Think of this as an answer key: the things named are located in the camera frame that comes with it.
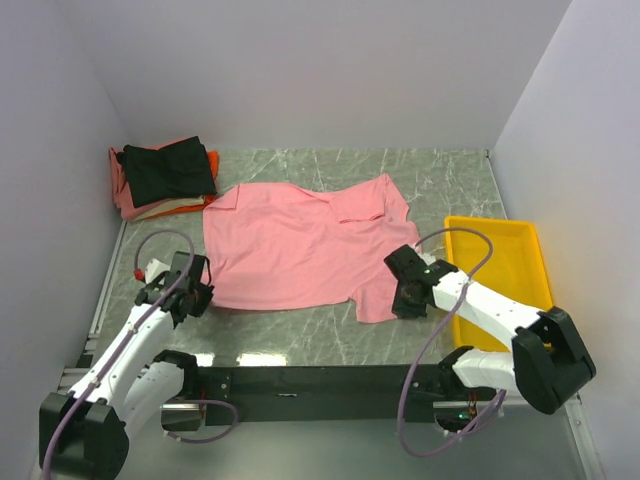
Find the yellow plastic tray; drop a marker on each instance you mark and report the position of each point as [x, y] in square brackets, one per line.
[515, 270]

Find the cream folded t shirt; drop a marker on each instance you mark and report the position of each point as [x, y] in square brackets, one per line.
[175, 202]

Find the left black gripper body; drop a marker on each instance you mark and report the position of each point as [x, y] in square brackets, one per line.
[203, 294]

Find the aluminium frame rail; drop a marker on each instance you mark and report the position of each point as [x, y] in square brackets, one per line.
[349, 437]

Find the black folded t shirt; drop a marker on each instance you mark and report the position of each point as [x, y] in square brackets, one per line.
[175, 171]

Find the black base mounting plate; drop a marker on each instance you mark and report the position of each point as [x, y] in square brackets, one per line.
[288, 393]

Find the salmon folded t shirt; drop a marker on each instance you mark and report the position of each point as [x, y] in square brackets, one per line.
[122, 198]

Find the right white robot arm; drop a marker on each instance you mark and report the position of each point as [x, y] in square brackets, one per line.
[545, 359]

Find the orange folded t shirt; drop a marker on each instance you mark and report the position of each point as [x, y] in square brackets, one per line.
[213, 158]

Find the pink t shirt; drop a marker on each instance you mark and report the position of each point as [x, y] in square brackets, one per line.
[276, 246]

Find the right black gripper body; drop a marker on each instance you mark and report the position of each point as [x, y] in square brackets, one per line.
[405, 305]

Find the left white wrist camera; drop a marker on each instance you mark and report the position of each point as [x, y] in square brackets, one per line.
[152, 270]

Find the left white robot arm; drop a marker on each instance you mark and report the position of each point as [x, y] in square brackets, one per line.
[86, 432]

